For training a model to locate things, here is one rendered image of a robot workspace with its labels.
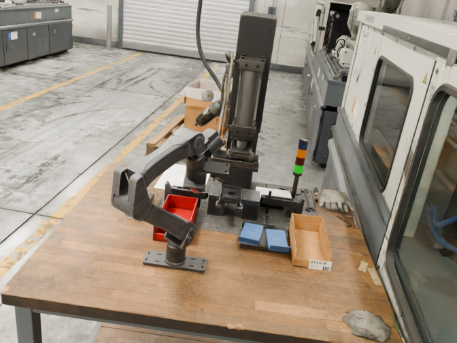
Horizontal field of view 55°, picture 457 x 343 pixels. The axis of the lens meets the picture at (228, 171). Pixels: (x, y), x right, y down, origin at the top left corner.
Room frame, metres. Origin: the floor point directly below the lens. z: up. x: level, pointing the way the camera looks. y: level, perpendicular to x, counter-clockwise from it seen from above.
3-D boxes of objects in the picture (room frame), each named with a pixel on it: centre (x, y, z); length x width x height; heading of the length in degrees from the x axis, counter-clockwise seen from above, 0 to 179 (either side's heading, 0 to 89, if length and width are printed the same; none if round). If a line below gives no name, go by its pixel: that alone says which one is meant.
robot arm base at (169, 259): (1.18, 0.13, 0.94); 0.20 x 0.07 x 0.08; 88
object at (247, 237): (1.38, -0.11, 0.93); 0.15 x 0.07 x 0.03; 170
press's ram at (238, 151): (1.65, -0.02, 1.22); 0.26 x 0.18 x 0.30; 178
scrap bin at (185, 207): (1.42, 0.17, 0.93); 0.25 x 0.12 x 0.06; 178
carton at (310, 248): (1.37, -0.32, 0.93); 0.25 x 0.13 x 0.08; 178
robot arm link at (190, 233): (1.19, 0.13, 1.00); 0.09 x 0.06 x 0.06; 54
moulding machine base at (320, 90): (7.19, -1.60, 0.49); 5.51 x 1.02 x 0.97; 175
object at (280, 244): (1.36, -0.20, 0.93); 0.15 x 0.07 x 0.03; 3
